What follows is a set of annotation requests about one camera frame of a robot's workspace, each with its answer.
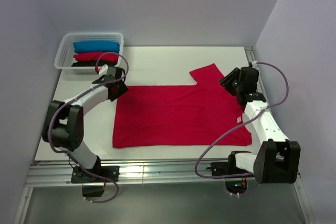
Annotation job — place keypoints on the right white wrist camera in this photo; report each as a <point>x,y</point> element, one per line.
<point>254,64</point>

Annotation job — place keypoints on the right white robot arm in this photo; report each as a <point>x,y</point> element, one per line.
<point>277,160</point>

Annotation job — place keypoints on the rolled red t shirt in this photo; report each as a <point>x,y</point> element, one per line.
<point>93,56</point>

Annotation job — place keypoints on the rolled black t shirt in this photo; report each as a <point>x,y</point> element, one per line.
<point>93,63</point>

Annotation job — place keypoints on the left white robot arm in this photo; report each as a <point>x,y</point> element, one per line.
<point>63,128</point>

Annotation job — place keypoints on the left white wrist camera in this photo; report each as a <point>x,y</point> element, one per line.
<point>101,70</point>

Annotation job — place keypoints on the rolled blue t shirt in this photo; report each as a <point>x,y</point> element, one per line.
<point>96,45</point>

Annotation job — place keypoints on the white perforated plastic basket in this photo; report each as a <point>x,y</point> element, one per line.
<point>64,56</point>

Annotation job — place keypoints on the aluminium front rail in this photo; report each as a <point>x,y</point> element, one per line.
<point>59,173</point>

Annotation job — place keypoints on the aluminium side rail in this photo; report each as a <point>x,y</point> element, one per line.
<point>259,119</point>

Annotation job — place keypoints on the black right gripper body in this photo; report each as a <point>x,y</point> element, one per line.
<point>235,87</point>

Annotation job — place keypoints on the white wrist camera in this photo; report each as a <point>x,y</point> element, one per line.
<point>101,70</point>
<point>254,64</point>

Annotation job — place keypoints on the red t shirt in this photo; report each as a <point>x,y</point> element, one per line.
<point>185,115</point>
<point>93,56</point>

